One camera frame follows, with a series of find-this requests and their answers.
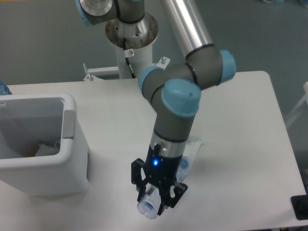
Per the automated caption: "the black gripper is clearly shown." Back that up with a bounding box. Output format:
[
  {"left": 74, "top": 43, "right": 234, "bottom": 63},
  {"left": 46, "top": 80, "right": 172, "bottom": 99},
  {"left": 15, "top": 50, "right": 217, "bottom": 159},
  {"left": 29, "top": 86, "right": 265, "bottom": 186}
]
[{"left": 131, "top": 144, "right": 188, "bottom": 216}]

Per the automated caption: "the crushed clear plastic bottle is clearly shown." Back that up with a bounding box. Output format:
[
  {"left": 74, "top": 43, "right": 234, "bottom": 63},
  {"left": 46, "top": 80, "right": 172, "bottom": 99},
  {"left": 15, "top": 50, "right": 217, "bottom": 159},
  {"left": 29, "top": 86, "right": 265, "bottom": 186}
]
[{"left": 137, "top": 156, "right": 193, "bottom": 219}]

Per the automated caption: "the clear plastic wrapper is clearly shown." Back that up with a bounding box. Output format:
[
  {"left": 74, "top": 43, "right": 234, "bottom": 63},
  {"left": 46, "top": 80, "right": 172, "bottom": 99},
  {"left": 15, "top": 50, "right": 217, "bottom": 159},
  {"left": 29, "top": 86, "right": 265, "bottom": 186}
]
[{"left": 183, "top": 136, "right": 202, "bottom": 169}]

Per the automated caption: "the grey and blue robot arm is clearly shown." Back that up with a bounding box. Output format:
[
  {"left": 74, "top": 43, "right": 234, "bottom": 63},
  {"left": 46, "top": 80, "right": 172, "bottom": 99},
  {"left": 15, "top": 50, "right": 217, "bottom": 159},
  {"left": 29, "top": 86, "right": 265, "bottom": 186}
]
[{"left": 76, "top": 0, "right": 236, "bottom": 218}]

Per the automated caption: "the trash inside can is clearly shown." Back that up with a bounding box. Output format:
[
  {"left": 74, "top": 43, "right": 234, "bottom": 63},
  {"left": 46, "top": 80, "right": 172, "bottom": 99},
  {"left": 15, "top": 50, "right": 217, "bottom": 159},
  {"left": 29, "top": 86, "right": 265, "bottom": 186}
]
[{"left": 30, "top": 140, "right": 61, "bottom": 157}]

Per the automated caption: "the white trash can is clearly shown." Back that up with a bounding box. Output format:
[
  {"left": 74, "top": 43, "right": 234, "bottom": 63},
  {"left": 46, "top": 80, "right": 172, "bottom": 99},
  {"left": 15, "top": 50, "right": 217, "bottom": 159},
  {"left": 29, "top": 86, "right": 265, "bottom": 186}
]
[{"left": 0, "top": 93, "right": 90, "bottom": 196}]

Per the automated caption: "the black device at table edge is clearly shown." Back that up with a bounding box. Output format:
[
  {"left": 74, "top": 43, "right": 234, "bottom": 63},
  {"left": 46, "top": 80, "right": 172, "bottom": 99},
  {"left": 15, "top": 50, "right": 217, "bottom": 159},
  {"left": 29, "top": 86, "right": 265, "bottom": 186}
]
[{"left": 291, "top": 194, "right": 308, "bottom": 220}]

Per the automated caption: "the blue patterned object at left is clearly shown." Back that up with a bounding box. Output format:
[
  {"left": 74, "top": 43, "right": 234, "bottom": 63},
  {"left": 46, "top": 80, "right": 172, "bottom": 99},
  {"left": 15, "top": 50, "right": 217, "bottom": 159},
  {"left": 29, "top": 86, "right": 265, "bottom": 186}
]
[{"left": 0, "top": 82, "right": 12, "bottom": 95}]

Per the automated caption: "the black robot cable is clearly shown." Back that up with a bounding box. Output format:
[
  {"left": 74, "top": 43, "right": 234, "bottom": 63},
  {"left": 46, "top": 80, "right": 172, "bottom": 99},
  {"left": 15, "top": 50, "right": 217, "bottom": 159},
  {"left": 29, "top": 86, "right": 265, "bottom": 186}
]
[{"left": 122, "top": 37, "right": 138, "bottom": 79}]

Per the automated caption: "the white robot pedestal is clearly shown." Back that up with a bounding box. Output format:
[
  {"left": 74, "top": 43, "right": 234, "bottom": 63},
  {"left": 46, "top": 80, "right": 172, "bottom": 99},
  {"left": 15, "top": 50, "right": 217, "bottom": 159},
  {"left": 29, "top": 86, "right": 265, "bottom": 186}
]
[{"left": 83, "top": 13, "right": 170, "bottom": 81}]

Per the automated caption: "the white frame at right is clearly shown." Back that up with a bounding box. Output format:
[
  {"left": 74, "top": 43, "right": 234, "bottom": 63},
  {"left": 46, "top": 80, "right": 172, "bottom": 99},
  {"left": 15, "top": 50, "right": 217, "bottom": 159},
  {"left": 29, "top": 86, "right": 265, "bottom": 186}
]
[{"left": 284, "top": 82, "right": 308, "bottom": 129}]

